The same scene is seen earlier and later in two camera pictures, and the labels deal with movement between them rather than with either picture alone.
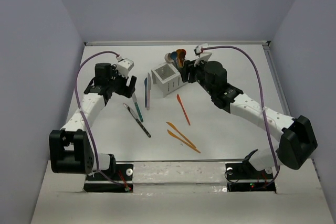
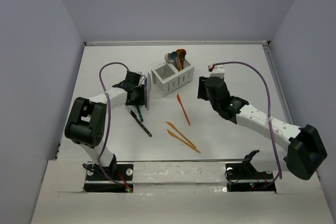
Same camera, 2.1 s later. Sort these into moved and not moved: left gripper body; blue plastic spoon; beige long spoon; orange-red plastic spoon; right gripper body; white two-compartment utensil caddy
Moved: left gripper body; right gripper body
Not moved: blue plastic spoon; white two-compartment utensil caddy; orange-red plastic spoon; beige long spoon
